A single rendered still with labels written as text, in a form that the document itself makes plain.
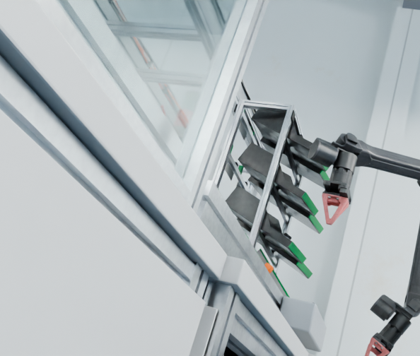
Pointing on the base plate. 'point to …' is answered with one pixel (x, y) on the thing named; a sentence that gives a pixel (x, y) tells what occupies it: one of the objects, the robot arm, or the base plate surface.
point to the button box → (305, 322)
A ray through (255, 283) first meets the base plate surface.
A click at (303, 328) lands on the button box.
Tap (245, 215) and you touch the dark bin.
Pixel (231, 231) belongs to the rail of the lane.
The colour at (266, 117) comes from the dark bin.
